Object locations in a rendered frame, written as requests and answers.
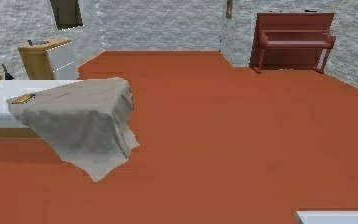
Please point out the grey blanket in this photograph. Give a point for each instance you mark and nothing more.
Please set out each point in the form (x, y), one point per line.
(80, 116)

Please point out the reddish brown piano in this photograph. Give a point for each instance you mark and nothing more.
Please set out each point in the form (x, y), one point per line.
(292, 43)

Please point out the wooden white chest of drawers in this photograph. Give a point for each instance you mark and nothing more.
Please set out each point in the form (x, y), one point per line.
(50, 60)

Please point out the dark framed picture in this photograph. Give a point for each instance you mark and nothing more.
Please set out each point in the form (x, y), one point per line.
(66, 13)

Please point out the brown book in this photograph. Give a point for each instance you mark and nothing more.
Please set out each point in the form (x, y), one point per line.
(23, 98)

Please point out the grey object on chest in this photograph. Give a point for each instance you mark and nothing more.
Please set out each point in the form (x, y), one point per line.
(37, 42)

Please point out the white table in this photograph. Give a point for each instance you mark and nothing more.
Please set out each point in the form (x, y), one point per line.
(333, 217)

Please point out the brown wall hanging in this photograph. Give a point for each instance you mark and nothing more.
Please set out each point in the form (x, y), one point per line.
(229, 8)

